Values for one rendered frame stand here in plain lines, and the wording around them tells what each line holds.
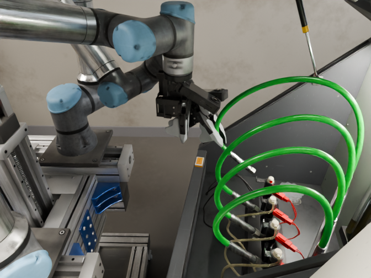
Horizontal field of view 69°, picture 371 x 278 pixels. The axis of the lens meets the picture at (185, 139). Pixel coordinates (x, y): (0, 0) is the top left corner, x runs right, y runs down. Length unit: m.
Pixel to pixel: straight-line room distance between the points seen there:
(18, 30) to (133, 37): 0.19
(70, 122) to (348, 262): 0.87
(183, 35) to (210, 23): 1.85
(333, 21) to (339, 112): 1.68
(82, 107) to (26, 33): 0.50
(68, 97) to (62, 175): 0.33
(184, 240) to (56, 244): 0.35
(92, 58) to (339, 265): 0.70
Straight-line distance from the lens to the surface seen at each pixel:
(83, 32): 0.62
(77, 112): 1.02
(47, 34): 0.59
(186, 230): 0.89
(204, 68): 2.58
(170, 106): 0.70
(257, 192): 0.54
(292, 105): 1.07
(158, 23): 0.58
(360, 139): 0.80
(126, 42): 0.55
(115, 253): 1.77
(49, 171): 1.19
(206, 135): 0.79
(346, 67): 1.05
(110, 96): 0.77
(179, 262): 0.83
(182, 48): 0.64
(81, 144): 1.07
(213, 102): 0.69
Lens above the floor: 1.67
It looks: 35 degrees down
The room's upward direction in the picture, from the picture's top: straight up
